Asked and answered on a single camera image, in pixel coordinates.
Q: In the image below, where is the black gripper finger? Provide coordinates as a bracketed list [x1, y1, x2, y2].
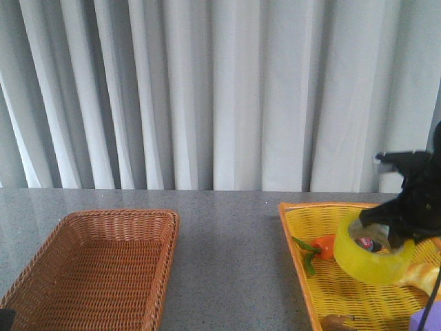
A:
[0, 308, 17, 331]

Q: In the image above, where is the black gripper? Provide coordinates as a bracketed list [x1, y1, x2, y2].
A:
[359, 124, 440, 249]

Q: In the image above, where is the yellow packing tape roll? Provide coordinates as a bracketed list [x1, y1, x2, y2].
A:
[334, 211, 415, 285]

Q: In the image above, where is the small black-lidded jar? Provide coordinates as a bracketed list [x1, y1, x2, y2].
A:
[355, 237, 382, 253]

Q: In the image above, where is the toy croissant bread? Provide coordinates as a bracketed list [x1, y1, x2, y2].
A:
[393, 263, 439, 307]

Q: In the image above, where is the orange toy carrot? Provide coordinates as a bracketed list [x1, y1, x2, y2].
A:
[292, 234, 336, 276]

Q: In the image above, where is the yellow woven basket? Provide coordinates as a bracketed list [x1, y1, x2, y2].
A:
[278, 202, 429, 330]

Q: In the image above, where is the brown wicker basket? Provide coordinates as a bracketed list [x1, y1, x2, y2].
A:
[1, 209, 180, 330]

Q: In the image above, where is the purple foam block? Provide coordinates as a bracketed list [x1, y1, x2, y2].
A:
[408, 301, 441, 331]

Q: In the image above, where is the brown toy animal figure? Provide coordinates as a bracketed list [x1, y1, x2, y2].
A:
[320, 314, 356, 331]

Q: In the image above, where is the grey pleated curtain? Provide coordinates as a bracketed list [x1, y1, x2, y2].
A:
[1, 1, 440, 193]

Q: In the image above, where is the black cable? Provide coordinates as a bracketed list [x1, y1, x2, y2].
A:
[416, 265, 441, 331]

